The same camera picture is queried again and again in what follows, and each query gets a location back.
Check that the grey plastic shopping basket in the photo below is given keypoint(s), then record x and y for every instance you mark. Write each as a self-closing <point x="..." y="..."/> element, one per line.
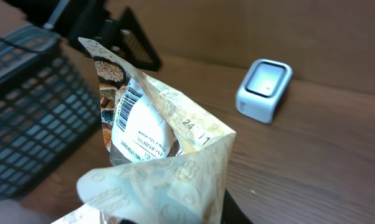
<point x="47" y="109"/>

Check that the beige cookie snack bag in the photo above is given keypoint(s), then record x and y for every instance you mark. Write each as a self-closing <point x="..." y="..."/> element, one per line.
<point x="169" y="155"/>

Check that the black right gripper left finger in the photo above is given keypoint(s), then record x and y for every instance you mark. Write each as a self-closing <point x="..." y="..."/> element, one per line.
<point x="125" y="221"/>

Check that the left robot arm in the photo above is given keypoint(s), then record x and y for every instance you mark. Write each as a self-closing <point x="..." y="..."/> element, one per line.
<point x="37" y="11"/>

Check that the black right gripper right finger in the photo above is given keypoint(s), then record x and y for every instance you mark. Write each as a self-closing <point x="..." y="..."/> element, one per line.
<point x="231" y="212"/>

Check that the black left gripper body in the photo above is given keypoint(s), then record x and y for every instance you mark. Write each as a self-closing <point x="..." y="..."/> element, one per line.
<point x="86" y="19"/>

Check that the white barcode scanner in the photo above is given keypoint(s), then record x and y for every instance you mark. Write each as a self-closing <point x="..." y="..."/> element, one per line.
<point x="262" y="88"/>

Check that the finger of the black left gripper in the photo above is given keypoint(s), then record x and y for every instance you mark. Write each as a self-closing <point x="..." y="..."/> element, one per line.
<point x="134" y="44"/>

